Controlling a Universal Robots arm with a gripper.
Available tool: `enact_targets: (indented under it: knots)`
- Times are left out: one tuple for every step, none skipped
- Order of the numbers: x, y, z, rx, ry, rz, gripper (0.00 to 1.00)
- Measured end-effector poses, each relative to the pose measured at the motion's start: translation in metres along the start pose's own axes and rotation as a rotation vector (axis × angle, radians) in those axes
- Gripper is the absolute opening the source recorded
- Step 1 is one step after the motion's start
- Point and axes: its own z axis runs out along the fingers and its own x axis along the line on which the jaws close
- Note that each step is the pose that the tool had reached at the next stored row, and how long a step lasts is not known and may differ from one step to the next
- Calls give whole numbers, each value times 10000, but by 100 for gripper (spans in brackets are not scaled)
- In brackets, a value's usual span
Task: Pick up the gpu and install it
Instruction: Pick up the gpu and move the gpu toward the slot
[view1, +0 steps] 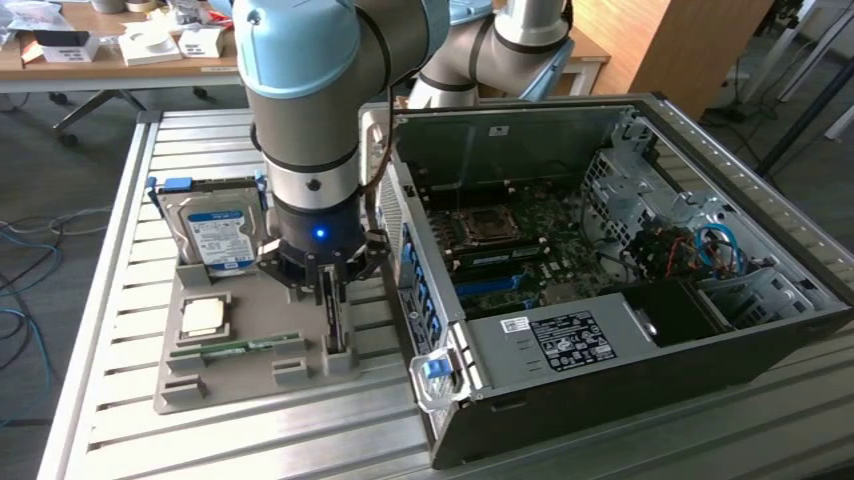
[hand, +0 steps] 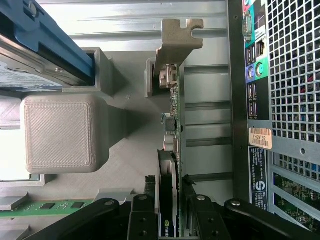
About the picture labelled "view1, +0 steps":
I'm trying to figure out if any gray power supply with label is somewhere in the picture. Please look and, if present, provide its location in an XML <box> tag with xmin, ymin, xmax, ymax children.
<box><xmin>462</xmin><ymin>292</ymin><xmax>663</xmax><ymax>392</ymax></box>

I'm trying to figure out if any open black PC case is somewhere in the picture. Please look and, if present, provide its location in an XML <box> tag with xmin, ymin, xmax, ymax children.
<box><xmin>359</xmin><ymin>91</ymin><xmax>854</xmax><ymax>471</ymax></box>

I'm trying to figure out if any blue expansion slot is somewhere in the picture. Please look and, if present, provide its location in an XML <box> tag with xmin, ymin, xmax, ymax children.
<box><xmin>455</xmin><ymin>276</ymin><xmax>530</xmax><ymax>297</ymax></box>

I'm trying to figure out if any blue case latch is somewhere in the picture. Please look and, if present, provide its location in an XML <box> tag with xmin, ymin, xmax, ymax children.
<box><xmin>423</xmin><ymin>349</ymin><xmax>455</xmax><ymax>382</ymax></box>

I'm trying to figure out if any gray parts rack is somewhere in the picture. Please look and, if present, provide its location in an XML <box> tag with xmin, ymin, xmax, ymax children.
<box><xmin>152</xmin><ymin>249</ymin><xmax>367</xmax><ymax>416</ymax></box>

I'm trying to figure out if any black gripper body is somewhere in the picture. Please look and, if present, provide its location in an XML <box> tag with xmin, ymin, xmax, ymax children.
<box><xmin>272</xmin><ymin>189</ymin><xmax>370</xmax><ymax>275</ymax></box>

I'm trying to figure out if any silver perforated disk bay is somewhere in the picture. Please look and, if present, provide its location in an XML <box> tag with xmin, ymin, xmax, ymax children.
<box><xmin>697</xmin><ymin>267</ymin><xmax>826</xmax><ymax>334</ymax></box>
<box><xmin>578</xmin><ymin>144</ymin><xmax>675</xmax><ymax>251</ymax></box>

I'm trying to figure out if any green RAM stick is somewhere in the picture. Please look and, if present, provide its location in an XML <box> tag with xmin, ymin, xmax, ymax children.
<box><xmin>168</xmin><ymin>333</ymin><xmax>303</xmax><ymax>359</ymax></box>
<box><xmin>459</xmin><ymin>243</ymin><xmax>547</xmax><ymax>267</ymax></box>

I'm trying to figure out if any black and white box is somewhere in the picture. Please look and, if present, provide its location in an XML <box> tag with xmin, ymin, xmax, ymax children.
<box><xmin>31</xmin><ymin>29</ymin><xmax>102</xmax><ymax>64</ymax></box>

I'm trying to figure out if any black red wire bundle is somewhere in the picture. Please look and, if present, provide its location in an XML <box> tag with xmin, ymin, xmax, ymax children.
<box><xmin>623</xmin><ymin>225</ymin><xmax>713</xmax><ymax>281</ymax></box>

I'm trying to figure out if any green motherboard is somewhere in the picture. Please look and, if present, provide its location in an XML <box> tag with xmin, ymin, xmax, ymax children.
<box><xmin>426</xmin><ymin>177</ymin><xmax>642</xmax><ymax>321</ymax></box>

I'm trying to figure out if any wooden cabinet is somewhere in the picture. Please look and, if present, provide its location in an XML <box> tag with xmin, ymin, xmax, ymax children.
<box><xmin>626</xmin><ymin>0</ymin><xmax>779</xmax><ymax>121</ymax></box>

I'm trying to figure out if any gray floor cable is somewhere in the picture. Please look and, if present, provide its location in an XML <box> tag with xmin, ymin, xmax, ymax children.
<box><xmin>0</xmin><ymin>207</ymin><xmax>115</xmax><ymax>239</ymax></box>

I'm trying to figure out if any hard disk with blue carrier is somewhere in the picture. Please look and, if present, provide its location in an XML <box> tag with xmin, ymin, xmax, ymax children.
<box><xmin>144</xmin><ymin>169</ymin><xmax>275</xmax><ymax>280</ymax></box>

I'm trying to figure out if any black plastic shroud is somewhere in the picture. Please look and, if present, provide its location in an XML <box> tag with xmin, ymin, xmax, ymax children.
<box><xmin>621</xmin><ymin>279</ymin><xmax>739</xmax><ymax>350</ymax></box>

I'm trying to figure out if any CPU socket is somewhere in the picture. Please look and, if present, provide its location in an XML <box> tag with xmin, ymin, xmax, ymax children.
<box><xmin>458</xmin><ymin>205</ymin><xmax>530</xmax><ymax>247</ymax></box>

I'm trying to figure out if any wooden desk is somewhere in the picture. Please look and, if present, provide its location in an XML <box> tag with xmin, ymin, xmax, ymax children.
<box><xmin>0</xmin><ymin>0</ymin><xmax>613</xmax><ymax>109</ymax></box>

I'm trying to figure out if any silver CPU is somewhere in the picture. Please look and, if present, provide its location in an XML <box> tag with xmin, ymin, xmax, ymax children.
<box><xmin>179</xmin><ymin>298</ymin><xmax>234</xmax><ymax>338</ymax></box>

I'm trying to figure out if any blue wire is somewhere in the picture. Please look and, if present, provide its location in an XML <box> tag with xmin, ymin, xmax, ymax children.
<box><xmin>693</xmin><ymin>223</ymin><xmax>753</xmax><ymax>274</ymax></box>

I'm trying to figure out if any graphics card with metal bracket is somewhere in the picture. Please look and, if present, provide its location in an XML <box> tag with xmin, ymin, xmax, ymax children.
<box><xmin>318</xmin><ymin>264</ymin><xmax>354</xmax><ymax>354</ymax></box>

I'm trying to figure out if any blue floor cable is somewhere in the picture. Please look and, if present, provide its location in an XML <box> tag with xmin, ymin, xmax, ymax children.
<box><xmin>0</xmin><ymin>239</ymin><xmax>63</xmax><ymax>426</ymax></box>

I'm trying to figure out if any small white box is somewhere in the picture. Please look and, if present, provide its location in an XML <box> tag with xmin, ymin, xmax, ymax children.
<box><xmin>176</xmin><ymin>27</ymin><xmax>227</xmax><ymax>60</ymax></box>

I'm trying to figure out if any white box with roll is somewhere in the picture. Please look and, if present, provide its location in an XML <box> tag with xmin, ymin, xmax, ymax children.
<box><xmin>118</xmin><ymin>22</ymin><xmax>184</xmax><ymax>67</ymax></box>

